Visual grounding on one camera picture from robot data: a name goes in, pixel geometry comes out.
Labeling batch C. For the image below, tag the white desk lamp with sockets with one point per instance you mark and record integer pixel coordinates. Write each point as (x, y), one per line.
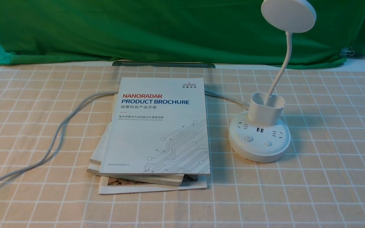
(259, 134)

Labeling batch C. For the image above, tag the white Nanoradar product brochure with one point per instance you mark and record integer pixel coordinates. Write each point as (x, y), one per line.
(159, 126)

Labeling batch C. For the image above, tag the middle thick white book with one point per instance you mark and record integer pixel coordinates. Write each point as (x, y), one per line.
(173, 180)

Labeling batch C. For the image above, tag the green backdrop cloth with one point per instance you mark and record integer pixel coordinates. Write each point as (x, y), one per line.
(209, 31)

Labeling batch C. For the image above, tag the bottom white magazine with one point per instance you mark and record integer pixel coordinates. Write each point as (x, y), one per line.
(111, 186)

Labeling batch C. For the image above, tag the checkered beige tablecloth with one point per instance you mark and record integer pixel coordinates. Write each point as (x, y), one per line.
(319, 183)

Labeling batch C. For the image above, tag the metal binder clip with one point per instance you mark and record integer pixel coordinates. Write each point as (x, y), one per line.
(346, 52)

